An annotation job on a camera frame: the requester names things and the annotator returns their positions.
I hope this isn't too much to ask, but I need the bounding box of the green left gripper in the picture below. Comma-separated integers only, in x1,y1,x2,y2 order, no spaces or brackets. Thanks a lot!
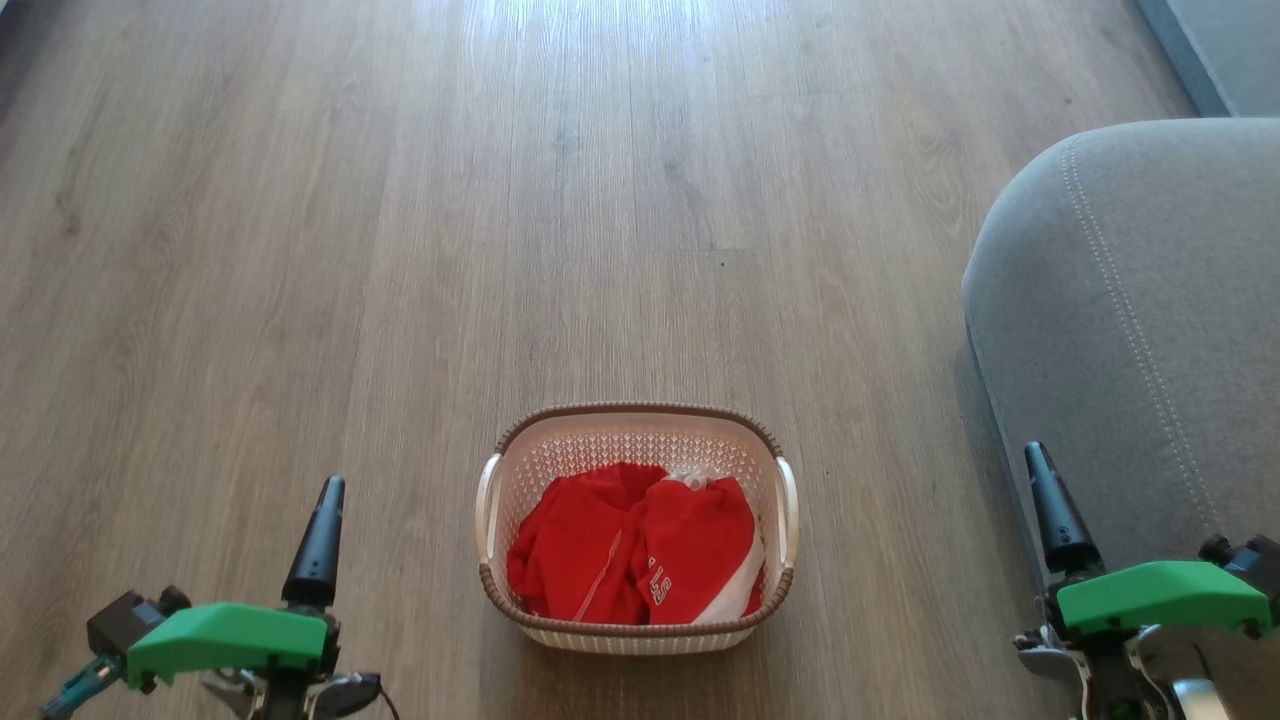
127,475,383,720

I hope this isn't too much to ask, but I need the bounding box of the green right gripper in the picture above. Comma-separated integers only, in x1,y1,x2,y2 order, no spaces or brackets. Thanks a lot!
1015,442,1276,720

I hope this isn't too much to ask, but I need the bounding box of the plain red garment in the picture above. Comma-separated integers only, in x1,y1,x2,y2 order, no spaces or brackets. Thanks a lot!
507,462,669,625

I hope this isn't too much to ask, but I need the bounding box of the red garment with white trim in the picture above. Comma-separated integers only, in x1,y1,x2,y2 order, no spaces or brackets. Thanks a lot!
630,468,767,625

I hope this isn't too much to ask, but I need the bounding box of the grey fabric sofa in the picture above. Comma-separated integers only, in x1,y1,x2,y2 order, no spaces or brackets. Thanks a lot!
962,118,1280,720

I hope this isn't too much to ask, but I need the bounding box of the white laundry basket brown rim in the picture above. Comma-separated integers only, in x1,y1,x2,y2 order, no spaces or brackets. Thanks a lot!
475,402,801,656

